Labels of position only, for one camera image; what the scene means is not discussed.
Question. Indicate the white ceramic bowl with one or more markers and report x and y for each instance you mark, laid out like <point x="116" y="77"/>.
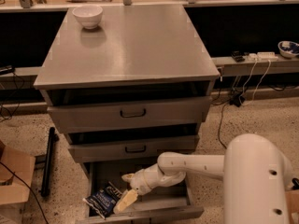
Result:
<point x="88" y="17"/>

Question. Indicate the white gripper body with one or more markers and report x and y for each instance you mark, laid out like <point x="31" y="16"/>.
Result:
<point x="137" y="181"/>

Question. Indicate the bottom grey drawer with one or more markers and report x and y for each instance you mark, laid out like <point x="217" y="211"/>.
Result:
<point x="158" y="207"/>

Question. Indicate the cardboard box left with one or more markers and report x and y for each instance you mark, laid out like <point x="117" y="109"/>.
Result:
<point x="16" y="174"/>

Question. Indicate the cardboard box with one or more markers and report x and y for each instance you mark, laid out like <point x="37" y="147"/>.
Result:
<point x="16" y="174"/>
<point x="292" y="199"/>

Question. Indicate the black middle drawer handle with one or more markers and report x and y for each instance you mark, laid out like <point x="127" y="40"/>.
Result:
<point x="132" y="150"/>

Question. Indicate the black device on ledge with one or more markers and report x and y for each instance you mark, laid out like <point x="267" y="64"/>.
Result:
<point x="237" y="56"/>

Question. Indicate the grey drawer cabinet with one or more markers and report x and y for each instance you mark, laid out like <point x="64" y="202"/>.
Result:
<point x="138" y="53"/>

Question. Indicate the top grey drawer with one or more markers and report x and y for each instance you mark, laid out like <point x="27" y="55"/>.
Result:
<point x="129" y="115"/>

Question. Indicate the cardboard box right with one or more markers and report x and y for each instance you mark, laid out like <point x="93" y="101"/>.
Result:
<point x="292" y="199"/>

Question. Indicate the blue chip bag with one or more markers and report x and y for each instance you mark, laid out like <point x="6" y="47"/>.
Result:
<point x="104" y="200"/>

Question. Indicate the white power strip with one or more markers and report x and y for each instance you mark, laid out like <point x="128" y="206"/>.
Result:
<point x="263" y="56"/>

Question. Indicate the middle grey drawer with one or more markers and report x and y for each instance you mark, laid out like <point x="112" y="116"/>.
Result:
<point x="111" y="151"/>

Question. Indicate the grey drawer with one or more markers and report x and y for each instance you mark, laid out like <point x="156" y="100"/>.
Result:
<point x="158" y="207"/>
<point x="129" y="115"/>
<point x="111" y="151"/>

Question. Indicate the blue white patterned bowl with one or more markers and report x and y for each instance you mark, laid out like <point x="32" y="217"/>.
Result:
<point x="288" y="49"/>

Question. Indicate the black bar on floor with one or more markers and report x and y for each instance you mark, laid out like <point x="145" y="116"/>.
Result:
<point x="52" y="139"/>

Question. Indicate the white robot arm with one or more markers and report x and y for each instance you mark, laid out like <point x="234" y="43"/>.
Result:
<point x="254" y="172"/>

